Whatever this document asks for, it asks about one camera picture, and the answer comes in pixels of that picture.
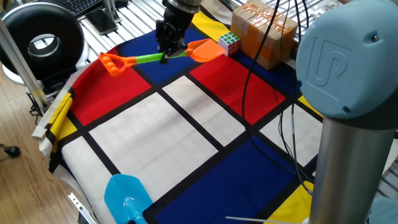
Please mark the colour-block tablecloth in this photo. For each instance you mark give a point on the colour-block tablecloth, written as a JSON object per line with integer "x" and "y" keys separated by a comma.
{"x": 124, "y": 93}

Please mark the white-edged puzzle cube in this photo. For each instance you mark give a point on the white-edged puzzle cube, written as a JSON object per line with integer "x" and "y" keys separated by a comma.
{"x": 229, "y": 43}

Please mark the black caster wheel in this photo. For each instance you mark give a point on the black caster wheel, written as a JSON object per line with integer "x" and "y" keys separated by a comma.
{"x": 12, "y": 151}

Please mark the grey light-blue robot arm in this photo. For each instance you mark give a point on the grey light-blue robot arm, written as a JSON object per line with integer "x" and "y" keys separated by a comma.
{"x": 342, "y": 62}

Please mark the black smartphone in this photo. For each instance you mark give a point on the black smartphone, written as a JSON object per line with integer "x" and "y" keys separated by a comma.
{"x": 101, "y": 21}

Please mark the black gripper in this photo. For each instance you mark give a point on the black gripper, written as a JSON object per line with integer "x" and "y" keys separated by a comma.
{"x": 174, "y": 28}

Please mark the black round fan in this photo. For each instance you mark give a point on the black round fan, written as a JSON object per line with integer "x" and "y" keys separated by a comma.
{"x": 18, "y": 31}

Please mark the aluminium frame post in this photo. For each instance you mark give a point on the aluminium frame post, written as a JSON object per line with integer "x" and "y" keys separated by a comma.
{"x": 23, "y": 65}

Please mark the black keyboard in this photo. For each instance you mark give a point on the black keyboard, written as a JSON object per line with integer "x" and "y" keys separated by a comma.
{"x": 82, "y": 6}

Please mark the taped cardboard box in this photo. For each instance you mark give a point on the taped cardboard box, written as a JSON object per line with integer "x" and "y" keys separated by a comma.
{"x": 258, "y": 18}

